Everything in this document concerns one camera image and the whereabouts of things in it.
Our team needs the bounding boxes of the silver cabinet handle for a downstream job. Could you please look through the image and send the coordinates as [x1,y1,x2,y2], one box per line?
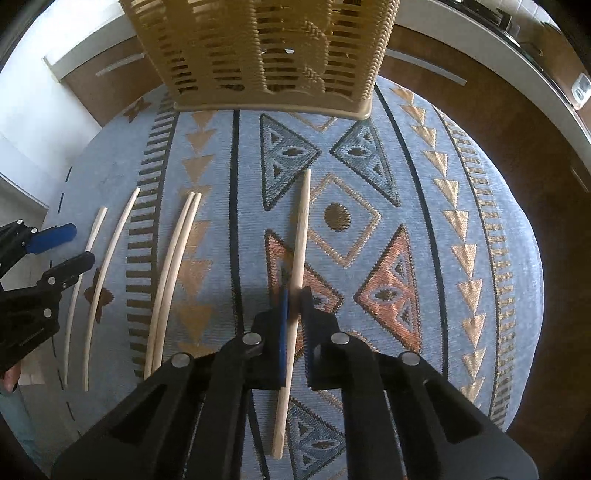
[95,52,145,77]
[385,50,467,86]

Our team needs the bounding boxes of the beige rice cooker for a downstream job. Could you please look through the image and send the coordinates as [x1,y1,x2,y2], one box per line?
[536,23,591,109]

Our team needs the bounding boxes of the person's left hand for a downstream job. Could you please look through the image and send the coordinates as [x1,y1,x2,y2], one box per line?
[0,364,21,393]

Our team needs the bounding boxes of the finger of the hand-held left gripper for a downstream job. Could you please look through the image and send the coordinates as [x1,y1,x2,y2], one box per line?
[0,222,78,278]
[37,251,95,291]

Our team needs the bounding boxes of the blue patterned tablecloth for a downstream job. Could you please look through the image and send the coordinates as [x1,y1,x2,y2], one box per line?
[55,74,543,480]

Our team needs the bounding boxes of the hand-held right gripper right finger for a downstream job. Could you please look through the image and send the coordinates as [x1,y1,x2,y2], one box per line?
[299,286,540,480]

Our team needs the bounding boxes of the wooden chopstick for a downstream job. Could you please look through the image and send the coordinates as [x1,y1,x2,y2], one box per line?
[82,187,141,392]
[152,193,204,372]
[62,207,109,389]
[144,191,197,380]
[271,168,312,460]

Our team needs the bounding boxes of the black gas stove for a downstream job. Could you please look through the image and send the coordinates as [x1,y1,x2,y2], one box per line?
[443,0,520,35]

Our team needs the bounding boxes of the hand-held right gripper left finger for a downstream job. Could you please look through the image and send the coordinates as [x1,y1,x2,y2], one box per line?
[51,288,291,480]

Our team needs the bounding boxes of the yellow slotted utensil basket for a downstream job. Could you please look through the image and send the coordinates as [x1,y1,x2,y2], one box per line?
[119,0,400,121]

